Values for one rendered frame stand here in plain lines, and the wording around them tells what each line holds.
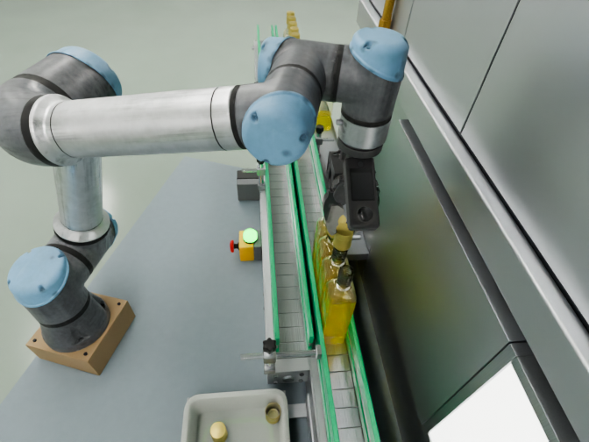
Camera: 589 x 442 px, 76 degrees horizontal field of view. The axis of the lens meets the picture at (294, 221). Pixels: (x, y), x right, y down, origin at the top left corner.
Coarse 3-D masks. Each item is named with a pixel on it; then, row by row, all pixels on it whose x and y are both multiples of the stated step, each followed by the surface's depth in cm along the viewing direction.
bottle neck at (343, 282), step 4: (340, 268) 71; (344, 268) 72; (348, 268) 72; (352, 268) 71; (340, 272) 71; (344, 272) 73; (348, 272) 73; (352, 272) 71; (340, 276) 71; (344, 276) 70; (348, 276) 70; (352, 276) 71; (340, 280) 72; (344, 280) 71; (348, 280) 71; (336, 284) 74; (340, 284) 73; (344, 284) 72; (348, 284) 72; (340, 288) 73; (344, 288) 73; (348, 288) 74
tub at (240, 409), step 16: (192, 400) 82; (208, 400) 83; (224, 400) 84; (240, 400) 85; (256, 400) 86; (272, 400) 86; (192, 416) 83; (208, 416) 87; (224, 416) 87; (240, 416) 87; (256, 416) 87; (192, 432) 82; (208, 432) 84; (240, 432) 85; (256, 432) 85; (272, 432) 85; (288, 432) 79
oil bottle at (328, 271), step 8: (328, 256) 80; (328, 264) 78; (344, 264) 78; (320, 272) 84; (328, 272) 78; (336, 272) 78; (320, 280) 85; (328, 280) 79; (320, 288) 85; (320, 296) 86; (320, 304) 86
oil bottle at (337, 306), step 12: (336, 288) 74; (324, 300) 80; (336, 300) 74; (348, 300) 74; (324, 312) 81; (336, 312) 77; (348, 312) 78; (324, 324) 82; (336, 324) 81; (348, 324) 82; (324, 336) 85; (336, 336) 85
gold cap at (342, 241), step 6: (342, 228) 71; (336, 234) 72; (342, 234) 70; (348, 234) 70; (336, 240) 72; (342, 240) 71; (348, 240) 71; (336, 246) 73; (342, 246) 72; (348, 246) 73
